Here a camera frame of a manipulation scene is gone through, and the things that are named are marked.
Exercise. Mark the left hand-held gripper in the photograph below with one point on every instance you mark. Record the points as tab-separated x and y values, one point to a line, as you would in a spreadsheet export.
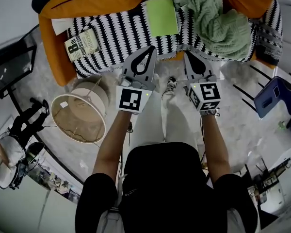
129	98

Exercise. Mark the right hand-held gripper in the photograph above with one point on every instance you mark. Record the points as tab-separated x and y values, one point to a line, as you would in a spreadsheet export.
209	92

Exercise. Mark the green book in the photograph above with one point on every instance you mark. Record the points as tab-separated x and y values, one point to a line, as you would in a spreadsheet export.
162	18

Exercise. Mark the orange sofa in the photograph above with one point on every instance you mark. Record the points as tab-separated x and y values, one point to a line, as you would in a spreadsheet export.
53	57

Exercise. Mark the person's right forearm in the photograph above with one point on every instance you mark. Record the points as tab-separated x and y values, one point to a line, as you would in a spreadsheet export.
215	149

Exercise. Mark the person's left forearm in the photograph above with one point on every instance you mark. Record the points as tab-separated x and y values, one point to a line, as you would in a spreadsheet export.
111	149

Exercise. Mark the white paperback book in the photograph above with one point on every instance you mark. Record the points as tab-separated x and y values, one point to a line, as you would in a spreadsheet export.
82	46

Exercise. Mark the patterned sneaker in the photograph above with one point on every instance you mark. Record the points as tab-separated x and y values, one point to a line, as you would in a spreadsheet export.
169	86

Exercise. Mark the black white striped throw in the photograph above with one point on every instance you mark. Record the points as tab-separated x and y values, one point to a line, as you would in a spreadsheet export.
121	38

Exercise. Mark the green knitted blanket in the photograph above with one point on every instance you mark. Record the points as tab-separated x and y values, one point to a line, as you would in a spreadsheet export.
220	33

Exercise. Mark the silver wristwatch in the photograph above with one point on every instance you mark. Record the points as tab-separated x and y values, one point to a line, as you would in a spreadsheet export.
209	112

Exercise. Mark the orange zippered cushion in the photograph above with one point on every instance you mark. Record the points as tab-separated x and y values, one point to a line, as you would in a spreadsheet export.
92	1

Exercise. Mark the blue chair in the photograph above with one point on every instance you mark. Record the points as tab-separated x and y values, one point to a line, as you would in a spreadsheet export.
276	98

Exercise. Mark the white sticker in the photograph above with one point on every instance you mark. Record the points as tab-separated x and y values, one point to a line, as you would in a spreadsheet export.
64	104

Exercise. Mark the round beige basket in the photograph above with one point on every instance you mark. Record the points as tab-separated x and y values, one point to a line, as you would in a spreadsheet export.
70	120

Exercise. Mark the small green object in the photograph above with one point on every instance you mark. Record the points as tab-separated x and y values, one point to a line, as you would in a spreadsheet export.
282	125

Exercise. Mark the person's black shirt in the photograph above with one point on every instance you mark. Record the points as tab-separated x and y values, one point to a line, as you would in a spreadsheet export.
165	190

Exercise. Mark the black monitor screen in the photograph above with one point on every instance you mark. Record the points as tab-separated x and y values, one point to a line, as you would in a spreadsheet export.
9	67

